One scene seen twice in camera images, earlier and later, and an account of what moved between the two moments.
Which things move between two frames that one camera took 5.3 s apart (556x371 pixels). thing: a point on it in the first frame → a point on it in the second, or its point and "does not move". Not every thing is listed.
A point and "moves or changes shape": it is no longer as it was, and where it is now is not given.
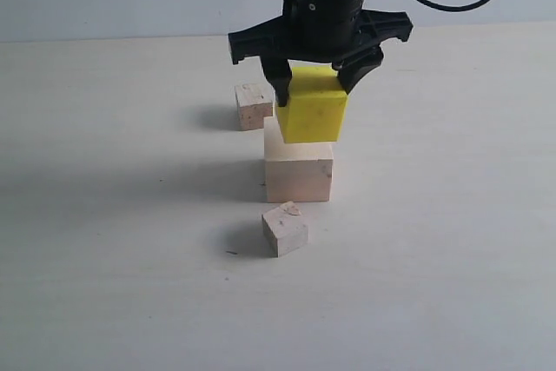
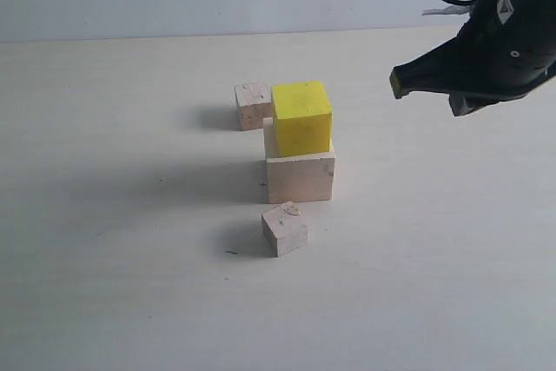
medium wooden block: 254,102 does not move
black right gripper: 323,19 → 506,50
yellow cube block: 315,106 moves or changes shape
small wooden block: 287,228 does not move
